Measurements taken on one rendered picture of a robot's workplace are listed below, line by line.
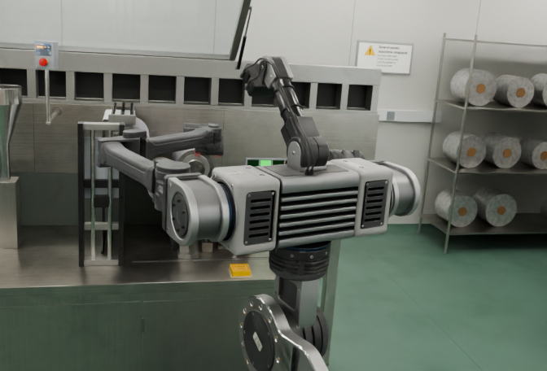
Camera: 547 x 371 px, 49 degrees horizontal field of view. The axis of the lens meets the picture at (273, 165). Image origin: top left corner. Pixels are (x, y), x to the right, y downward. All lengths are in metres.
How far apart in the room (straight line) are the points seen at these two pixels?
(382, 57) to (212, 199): 4.32
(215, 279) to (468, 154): 3.51
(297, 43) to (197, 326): 3.27
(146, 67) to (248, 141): 0.56
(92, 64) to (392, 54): 3.32
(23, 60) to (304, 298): 1.72
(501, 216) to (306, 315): 4.48
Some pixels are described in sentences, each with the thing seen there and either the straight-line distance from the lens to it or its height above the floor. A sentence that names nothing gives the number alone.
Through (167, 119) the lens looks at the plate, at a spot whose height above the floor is 1.39.
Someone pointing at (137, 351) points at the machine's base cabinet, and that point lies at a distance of 2.36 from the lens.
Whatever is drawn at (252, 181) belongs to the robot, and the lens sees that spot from 1.15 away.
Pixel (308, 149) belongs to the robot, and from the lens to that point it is 1.24.
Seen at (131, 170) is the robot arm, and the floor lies 1.45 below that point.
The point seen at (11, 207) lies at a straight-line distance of 2.51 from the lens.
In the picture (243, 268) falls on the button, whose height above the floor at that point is 0.92.
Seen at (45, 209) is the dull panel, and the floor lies 0.97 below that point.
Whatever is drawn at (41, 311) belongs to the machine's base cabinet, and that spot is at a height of 0.79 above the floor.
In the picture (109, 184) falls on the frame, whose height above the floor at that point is 1.22.
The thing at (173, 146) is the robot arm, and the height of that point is 1.45.
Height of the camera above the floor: 1.82
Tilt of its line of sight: 13 degrees down
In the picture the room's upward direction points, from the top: 4 degrees clockwise
